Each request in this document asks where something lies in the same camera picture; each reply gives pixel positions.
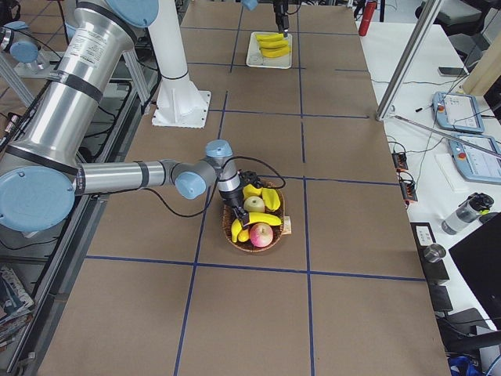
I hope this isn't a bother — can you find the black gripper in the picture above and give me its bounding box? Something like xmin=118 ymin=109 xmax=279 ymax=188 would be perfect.
xmin=219 ymin=188 xmax=250 ymax=229
xmin=272 ymin=0 xmax=290 ymax=38

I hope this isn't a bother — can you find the greenish yellow banana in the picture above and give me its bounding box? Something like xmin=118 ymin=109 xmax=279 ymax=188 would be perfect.
xmin=255 ymin=33 xmax=284 ymax=42

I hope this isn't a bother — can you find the green yellow banana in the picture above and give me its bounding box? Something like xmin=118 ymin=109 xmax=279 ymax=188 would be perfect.
xmin=231 ymin=212 xmax=283 ymax=243

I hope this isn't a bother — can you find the large yellow banana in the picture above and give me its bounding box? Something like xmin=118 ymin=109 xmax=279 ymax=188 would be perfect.
xmin=260 ymin=46 xmax=290 ymax=59

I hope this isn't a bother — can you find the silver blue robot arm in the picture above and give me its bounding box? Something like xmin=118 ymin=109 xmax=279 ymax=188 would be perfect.
xmin=1 ymin=1 xmax=248 ymax=232
xmin=240 ymin=0 xmax=290 ymax=37

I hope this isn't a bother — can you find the brown wicker basket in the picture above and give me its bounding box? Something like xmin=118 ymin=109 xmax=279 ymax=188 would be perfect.
xmin=222 ymin=179 xmax=287 ymax=253

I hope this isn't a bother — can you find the pale yellow pink apple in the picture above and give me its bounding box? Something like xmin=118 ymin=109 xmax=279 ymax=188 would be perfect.
xmin=243 ymin=196 xmax=265 ymax=213

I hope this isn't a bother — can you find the yellow lemon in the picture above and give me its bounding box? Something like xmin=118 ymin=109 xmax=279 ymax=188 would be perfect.
xmin=243 ymin=184 xmax=262 ymax=200

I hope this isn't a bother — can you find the red pink apple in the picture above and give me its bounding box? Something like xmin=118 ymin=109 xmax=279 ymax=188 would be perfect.
xmin=250 ymin=222 xmax=273 ymax=248

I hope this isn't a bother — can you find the yellow mango fruit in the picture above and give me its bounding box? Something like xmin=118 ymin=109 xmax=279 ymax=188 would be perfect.
xmin=261 ymin=187 xmax=281 ymax=212

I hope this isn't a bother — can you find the white bear tray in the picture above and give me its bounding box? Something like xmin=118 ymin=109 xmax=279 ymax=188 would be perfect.
xmin=246 ymin=31 xmax=293 ymax=70

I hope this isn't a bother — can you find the paper label tag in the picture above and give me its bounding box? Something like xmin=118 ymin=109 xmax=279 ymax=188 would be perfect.
xmin=283 ymin=215 xmax=292 ymax=235

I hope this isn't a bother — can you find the red fire extinguisher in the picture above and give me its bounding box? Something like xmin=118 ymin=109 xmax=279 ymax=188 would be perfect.
xmin=359 ymin=1 xmax=377 ymax=37

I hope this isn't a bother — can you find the blue teach pendant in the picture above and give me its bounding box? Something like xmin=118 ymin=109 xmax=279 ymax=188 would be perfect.
xmin=432 ymin=92 xmax=485 ymax=134
xmin=449 ymin=133 xmax=500 ymax=185

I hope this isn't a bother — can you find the steel cup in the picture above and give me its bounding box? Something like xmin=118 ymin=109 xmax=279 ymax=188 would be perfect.
xmin=423 ymin=243 xmax=446 ymax=263

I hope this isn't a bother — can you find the grey water bottle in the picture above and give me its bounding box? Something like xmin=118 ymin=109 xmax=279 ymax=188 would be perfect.
xmin=441 ymin=193 xmax=494 ymax=235

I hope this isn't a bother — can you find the black monitor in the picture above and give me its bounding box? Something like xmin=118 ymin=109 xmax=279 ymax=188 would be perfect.
xmin=449 ymin=218 xmax=500 ymax=329

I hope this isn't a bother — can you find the aluminium frame post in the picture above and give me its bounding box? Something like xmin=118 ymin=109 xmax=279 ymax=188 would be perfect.
xmin=376 ymin=0 xmax=443 ymax=121

